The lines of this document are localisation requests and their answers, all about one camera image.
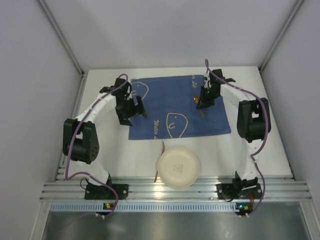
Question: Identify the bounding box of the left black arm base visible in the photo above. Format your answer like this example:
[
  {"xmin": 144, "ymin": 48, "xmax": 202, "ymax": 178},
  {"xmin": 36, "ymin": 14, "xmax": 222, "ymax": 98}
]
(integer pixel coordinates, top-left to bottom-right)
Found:
[{"xmin": 80, "ymin": 178, "xmax": 129, "ymax": 200}]

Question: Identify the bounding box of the aluminium rail frame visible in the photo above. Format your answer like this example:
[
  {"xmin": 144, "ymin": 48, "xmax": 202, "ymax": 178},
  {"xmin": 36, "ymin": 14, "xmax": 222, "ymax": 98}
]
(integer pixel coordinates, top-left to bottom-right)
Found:
[{"xmin": 40, "ymin": 176, "xmax": 312, "ymax": 202}]

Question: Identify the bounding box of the cream ceramic plate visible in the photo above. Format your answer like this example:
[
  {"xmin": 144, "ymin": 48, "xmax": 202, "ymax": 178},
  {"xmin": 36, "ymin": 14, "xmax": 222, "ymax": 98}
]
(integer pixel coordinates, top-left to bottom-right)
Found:
[{"xmin": 157, "ymin": 147, "xmax": 201, "ymax": 190}]

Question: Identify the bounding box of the slotted cable duct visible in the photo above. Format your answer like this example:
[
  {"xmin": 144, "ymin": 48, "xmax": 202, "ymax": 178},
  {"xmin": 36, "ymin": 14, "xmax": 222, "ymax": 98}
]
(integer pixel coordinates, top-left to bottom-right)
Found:
[{"xmin": 50, "ymin": 201, "xmax": 252, "ymax": 213}]

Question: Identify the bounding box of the brown fork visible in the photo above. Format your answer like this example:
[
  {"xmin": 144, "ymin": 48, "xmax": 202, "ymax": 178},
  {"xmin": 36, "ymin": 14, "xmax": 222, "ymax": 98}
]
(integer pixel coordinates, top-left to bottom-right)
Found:
[{"xmin": 153, "ymin": 140, "xmax": 166, "ymax": 183}]

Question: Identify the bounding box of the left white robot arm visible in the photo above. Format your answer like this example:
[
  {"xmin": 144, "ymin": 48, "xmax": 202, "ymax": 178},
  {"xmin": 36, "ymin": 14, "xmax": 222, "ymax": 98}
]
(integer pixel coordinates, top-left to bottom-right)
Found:
[{"xmin": 62, "ymin": 73, "xmax": 148, "ymax": 187}]

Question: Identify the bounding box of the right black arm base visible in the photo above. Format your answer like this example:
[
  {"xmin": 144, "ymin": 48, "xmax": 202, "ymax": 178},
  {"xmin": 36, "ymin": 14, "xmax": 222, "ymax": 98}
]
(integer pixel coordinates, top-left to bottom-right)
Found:
[{"xmin": 216, "ymin": 171, "xmax": 263, "ymax": 202}]

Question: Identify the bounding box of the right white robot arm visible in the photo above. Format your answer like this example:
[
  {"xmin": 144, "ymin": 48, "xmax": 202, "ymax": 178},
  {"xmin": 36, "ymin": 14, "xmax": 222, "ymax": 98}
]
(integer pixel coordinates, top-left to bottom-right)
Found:
[{"xmin": 196, "ymin": 69, "xmax": 271, "ymax": 182}]

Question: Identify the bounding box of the gold metal spoon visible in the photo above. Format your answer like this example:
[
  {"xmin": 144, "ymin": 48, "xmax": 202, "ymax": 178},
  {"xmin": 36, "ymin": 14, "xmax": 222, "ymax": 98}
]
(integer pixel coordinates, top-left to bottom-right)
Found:
[{"xmin": 193, "ymin": 95, "xmax": 205, "ymax": 119}]

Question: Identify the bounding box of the blue fish placemat cloth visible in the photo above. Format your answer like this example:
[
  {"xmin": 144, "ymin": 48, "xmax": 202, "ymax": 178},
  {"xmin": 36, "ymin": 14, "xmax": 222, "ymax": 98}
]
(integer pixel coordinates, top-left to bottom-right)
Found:
[{"xmin": 128, "ymin": 74, "xmax": 231, "ymax": 140}]

